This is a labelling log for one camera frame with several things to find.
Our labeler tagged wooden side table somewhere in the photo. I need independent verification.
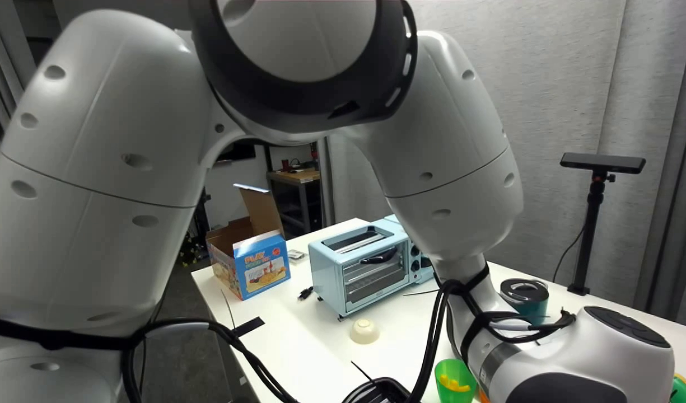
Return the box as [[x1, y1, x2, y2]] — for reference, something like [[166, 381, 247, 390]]
[[265, 167, 324, 236]]

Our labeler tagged light blue toaster oven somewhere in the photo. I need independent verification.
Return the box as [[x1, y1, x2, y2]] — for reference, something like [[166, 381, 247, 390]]
[[308, 214, 436, 321]]

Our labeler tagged toaster oven door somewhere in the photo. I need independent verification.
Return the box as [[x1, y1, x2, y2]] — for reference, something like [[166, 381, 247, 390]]
[[338, 245, 412, 315]]

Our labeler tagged cardboard box with toy print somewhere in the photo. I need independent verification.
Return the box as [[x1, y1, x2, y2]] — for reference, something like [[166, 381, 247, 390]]
[[206, 183, 292, 301]]

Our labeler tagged small cream bowl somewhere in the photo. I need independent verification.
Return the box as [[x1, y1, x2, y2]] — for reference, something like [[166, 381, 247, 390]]
[[350, 318, 381, 345]]

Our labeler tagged strip of black tape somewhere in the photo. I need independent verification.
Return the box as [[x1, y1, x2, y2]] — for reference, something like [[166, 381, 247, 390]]
[[233, 316, 265, 337]]

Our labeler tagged teal tumbler with black lid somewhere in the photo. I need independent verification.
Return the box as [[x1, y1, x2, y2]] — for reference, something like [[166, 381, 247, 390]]
[[500, 278, 550, 327]]

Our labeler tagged yellow toy piece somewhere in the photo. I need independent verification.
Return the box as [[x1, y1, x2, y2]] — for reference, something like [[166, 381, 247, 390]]
[[439, 374, 472, 393]]

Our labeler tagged green plastic cup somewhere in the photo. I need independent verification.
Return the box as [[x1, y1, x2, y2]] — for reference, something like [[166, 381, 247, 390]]
[[435, 359, 478, 403]]

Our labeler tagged black oven door handle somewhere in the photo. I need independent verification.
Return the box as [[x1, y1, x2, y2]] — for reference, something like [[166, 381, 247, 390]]
[[360, 248, 399, 265]]

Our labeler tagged black wire rack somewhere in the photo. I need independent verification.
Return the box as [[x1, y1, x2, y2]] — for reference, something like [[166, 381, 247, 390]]
[[342, 377, 414, 403]]

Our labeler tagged camera on mount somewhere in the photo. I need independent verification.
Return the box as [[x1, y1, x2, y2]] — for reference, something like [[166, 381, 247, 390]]
[[559, 152, 647, 297]]

